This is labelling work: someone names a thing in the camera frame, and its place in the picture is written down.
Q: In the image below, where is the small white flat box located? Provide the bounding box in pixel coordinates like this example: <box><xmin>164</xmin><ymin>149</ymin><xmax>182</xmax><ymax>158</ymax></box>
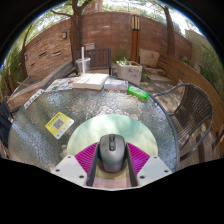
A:
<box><xmin>103</xmin><ymin>78</ymin><xmax>129</xmax><ymax>92</ymax></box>

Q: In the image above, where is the white number plate sign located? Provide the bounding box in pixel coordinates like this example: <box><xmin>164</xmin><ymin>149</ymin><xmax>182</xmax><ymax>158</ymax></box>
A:
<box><xmin>23</xmin><ymin>88</ymin><xmax>45</xmax><ymax>110</ymax></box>

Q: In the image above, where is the stone raised planter bed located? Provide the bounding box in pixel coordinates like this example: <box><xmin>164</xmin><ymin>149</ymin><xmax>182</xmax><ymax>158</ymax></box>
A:
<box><xmin>6</xmin><ymin>59</ymin><xmax>76</xmax><ymax>111</ymax></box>

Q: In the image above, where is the green packet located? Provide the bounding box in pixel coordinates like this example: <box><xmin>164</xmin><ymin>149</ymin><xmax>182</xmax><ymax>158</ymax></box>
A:
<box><xmin>126</xmin><ymin>85</ymin><xmax>150</xmax><ymax>101</ymax></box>

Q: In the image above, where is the grey wall box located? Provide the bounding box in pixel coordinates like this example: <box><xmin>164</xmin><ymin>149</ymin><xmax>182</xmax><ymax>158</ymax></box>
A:
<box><xmin>84</xmin><ymin>42</ymin><xmax>96</xmax><ymax>51</ymax></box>

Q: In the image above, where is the green mouse pad, pink rest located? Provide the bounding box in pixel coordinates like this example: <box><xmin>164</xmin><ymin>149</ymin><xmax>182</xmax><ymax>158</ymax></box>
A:
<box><xmin>66</xmin><ymin>114</ymin><xmax>159</xmax><ymax>189</ymax></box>

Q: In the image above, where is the curved wooden slat fence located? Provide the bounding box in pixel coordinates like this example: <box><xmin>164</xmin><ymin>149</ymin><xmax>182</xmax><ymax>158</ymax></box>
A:
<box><xmin>156</xmin><ymin>53</ymin><xmax>224</xmax><ymax>134</ymax></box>

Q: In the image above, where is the dark wooden slatted chair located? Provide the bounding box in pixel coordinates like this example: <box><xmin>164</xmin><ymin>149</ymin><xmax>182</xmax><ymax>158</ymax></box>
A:
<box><xmin>73</xmin><ymin>47</ymin><xmax>113</xmax><ymax>76</ymax></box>

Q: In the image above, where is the beige stone slab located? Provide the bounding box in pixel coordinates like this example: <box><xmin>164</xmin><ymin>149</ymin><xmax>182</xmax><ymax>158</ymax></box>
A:
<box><xmin>139</xmin><ymin>49</ymin><xmax>161</xmax><ymax>69</ymax></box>

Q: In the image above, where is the slim tree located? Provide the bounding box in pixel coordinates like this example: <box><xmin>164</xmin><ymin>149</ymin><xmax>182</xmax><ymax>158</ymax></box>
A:
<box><xmin>162</xmin><ymin>13</ymin><xmax>178</xmax><ymax>58</ymax></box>

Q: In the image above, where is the white book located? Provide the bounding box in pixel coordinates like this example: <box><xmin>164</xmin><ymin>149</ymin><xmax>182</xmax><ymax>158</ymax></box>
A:
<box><xmin>72</xmin><ymin>73</ymin><xmax>110</xmax><ymax>91</ymax></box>

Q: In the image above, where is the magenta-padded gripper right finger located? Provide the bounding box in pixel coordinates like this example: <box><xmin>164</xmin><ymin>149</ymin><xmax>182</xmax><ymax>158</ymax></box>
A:
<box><xmin>125</xmin><ymin>142</ymin><xmax>174</xmax><ymax>188</ymax></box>

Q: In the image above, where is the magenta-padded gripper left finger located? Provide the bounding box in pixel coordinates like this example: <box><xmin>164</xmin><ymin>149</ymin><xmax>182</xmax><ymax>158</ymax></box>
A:
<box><xmin>50</xmin><ymin>142</ymin><xmax>101</xmax><ymax>188</ymax></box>

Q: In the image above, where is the dark grey computer mouse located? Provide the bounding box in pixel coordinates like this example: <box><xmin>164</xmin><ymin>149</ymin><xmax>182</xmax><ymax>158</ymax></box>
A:
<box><xmin>98</xmin><ymin>133</ymin><xmax>128</xmax><ymax>173</ymax></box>

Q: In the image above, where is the concrete planter with plants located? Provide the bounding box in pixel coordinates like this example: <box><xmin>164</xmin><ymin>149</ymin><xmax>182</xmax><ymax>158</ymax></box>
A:
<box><xmin>115</xmin><ymin>60</ymin><xmax>144</xmax><ymax>86</ymax></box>

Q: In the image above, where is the wooden garden lamp post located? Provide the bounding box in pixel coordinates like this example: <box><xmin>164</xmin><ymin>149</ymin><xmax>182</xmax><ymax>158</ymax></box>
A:
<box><xmin>129</xmin><ymin>9</ymin><xmax>142</xmax><ymax>64</ymax></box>

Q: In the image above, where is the large tree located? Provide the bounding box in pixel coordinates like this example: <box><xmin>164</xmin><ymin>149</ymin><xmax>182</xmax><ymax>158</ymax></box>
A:
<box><xmin>49</xmin><ymin>0</ymin><xmax>98</xmax><ymax>64</ymax></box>

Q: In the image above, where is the dark wicker chair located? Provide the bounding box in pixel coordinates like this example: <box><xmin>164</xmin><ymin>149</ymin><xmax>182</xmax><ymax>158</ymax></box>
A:
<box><xmin>153</xmin><ymin>83</ymin><xmax>214</xmax><ymax>161</ymax></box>

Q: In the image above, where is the yellow square card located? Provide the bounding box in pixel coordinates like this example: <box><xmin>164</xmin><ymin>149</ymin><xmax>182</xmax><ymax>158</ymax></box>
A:
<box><xmin>45</xmin><ymin>111</ymin><xmax>75</xmax><ymax>140</ymax></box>

